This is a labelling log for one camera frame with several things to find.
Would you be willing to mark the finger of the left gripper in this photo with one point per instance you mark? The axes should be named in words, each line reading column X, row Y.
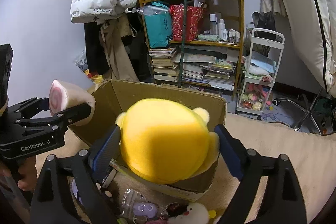
column 60, row 119
column 28, row 105

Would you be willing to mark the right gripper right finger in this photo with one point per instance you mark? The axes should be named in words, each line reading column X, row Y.
column 282, row 201

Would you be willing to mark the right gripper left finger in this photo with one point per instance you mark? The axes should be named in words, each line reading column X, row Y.
column 52, row 201

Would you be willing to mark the pink swirl plush roll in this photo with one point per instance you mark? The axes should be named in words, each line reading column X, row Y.
column 65, row 95

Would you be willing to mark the small black card box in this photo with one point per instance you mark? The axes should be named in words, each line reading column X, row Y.
column 110, row 175

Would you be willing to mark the yellow round plush toy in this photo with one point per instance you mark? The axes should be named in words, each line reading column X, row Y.
column 164, row 141

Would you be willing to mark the white haired purple plush doll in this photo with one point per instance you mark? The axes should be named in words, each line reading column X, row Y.
column 75, row 191

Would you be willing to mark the person left hand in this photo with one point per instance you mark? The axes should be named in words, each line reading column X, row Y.
column 28, row 172

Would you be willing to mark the cardboard box with yellow print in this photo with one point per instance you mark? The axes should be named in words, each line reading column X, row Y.
column 117, row 96

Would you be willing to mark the purple toy in plastic bag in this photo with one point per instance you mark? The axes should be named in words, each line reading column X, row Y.
column 136, row 208

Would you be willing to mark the plastic bag of toys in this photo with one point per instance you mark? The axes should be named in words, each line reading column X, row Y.
column 81, row 62

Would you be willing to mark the white duck plush toy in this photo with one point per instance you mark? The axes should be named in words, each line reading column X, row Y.
column 196, row 213

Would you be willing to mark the beige hanging coat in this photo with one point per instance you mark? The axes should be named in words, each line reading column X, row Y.
column 119, row 64

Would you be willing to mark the stack of books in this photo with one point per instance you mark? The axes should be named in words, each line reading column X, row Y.
column 163, row 64

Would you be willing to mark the green thin pole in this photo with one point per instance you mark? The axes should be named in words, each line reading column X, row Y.
column 182, row 43

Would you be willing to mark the teal paper bag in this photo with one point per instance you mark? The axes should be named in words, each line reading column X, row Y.
column 158, row 25

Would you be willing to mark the white rolling cart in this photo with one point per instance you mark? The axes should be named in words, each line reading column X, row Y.
column 260, row 69

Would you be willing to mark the wooden shelf rack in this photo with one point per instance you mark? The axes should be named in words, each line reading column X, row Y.
column 194, row 42

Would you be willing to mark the red patterned gift bag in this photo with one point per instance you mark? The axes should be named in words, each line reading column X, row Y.
column 194, row 20

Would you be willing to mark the white cosmetic bottles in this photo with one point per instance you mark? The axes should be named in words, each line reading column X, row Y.
column 219, row 32

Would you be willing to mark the cream folded mattress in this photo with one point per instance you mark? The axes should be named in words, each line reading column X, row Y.
column 312, row 25

